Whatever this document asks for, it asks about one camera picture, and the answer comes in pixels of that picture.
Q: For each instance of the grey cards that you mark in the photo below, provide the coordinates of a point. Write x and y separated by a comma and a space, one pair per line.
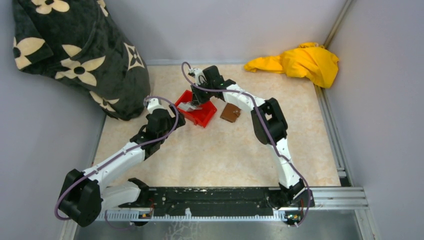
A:
188, 107

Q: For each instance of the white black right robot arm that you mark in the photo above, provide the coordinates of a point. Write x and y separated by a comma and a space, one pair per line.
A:
269, 125

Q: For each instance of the yellow crumpled cloth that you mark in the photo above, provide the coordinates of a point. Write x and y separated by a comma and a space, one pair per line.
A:
308, 60

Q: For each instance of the red plastic bin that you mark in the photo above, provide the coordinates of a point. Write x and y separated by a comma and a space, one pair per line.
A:
199, 117

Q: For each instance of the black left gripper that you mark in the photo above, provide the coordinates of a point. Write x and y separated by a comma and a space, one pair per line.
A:
173, 119

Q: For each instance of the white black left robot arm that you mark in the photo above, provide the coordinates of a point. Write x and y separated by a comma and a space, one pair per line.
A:
87, 194

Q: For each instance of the brown leather card holder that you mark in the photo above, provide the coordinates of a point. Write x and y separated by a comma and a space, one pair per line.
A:
230, 113

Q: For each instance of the white slotted cable duct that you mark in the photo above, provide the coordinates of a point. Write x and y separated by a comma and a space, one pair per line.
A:
136, 216

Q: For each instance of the aluminium frame rail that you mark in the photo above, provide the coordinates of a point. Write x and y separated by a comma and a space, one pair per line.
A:
319, 198

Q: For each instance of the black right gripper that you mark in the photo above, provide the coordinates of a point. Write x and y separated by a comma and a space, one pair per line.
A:
197, 99

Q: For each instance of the black floral plush blanket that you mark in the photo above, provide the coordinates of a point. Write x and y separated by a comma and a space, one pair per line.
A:
77, 43

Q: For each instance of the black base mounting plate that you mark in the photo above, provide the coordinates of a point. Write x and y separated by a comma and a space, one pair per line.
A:
217, 202

